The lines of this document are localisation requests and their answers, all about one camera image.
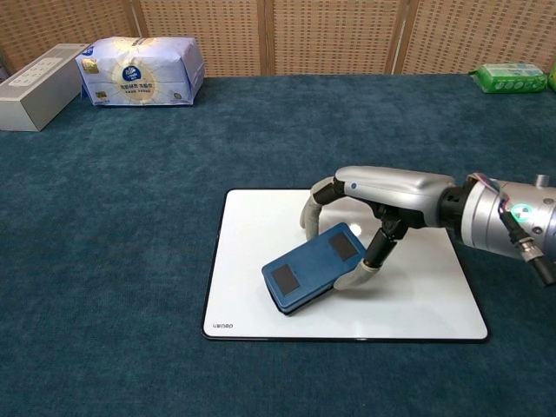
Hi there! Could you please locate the blue carpet table cover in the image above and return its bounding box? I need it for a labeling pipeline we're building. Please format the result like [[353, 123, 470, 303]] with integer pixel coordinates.
[[0, 73, 556, 417]]

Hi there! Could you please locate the green wet wipes pack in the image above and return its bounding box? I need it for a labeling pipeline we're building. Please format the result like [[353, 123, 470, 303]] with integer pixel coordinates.
[[468, 63, 549, 95]]

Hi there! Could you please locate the blue board eraser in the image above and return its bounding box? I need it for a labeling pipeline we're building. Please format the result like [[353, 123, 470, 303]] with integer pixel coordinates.
[[261, 222, 368, 317]]

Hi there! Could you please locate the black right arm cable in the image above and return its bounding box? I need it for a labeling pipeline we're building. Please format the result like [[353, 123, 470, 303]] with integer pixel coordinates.
[[497, 206, 556, 288]]

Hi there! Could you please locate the white board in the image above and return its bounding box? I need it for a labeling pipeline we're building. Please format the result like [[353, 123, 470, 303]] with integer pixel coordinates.
[[202, 188, 489, 344]]

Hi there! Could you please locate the wooden woven folding screen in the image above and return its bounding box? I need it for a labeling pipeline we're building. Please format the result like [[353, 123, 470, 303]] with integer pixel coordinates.
[[0, 0, 556, 79]]

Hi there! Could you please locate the white purple tissue pack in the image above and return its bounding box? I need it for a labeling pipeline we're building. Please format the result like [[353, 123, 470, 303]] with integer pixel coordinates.
[[75, 36, 206, 108]]

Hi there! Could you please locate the long grey power strip box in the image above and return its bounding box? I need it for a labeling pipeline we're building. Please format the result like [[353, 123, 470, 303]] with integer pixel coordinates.
[[0, 43, 90, 133]]

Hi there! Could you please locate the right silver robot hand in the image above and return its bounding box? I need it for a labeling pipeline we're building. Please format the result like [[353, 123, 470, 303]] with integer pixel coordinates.
[[298, 165, 457, 291]]

